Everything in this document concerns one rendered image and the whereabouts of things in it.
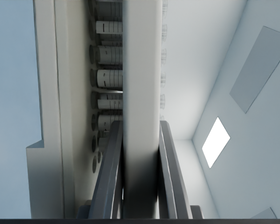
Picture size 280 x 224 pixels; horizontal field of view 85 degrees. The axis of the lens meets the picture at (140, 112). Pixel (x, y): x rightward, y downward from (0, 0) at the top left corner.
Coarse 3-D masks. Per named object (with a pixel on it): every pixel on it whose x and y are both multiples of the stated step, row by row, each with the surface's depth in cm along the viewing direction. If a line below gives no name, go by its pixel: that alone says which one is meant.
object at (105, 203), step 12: (120, 120) 10; (120, 132) 9; (108, 144) 8; (120, 144) 8; (108, 156) 8; (120, 156) 8; (108, 168) 7; (120, 168) 8; (96, 180) 7; (108, 180) 7; (120, 180) 8; (96, 192) 6; (108, 192) 6; (120, 192) 8; (96, 204) 6; (108, 204) 6; (120, 204) 8; (84, 216) 6; (96, 216) 5; (108, 216) 5; (120, 216) 8
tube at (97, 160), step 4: (96, 156) 13; (100, 156) 13; (96, 160) 12; (100, 160) 12; (92, 164) 12; (96, 164) 12; (100, 164) 12; (92, 168) 12; (96, 168) 12; (96, 172) 12
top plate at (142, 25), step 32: (128, 0) 7; (160, 0) 7; (128, 32) 7; (160, 32) 8; (128, 64) 8; (160, 64) 8; (128, 96) 8; (128, 128) 8; (128, 160) 8; (128, 192) 8
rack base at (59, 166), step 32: (32, 0) 8; (64, 0) 7; (64, 32) 7; (64, 64) 7; (64, 96) 8; (64, 128) 8; (32, 160) 8; (64, 160) 8; (32, 192) 8; (64, 192) 8
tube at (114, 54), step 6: (90, 48) 11; (96, 48) 11; (102, 48) 11; (108, 48) 11; (114, 48) 11; (120, 48) 11; (162, 48) 11; (90, 54) 11; (96, 54) 11; (102, 54) 11; (108, 54) 11; (114, 54) 11; (120, 54) 11; (162, 54) 11; (96, 60) 11; (102, 60) 11; (108, 60) 11; (114, 60) 11; (120, 60) 11; (162, 60) 11
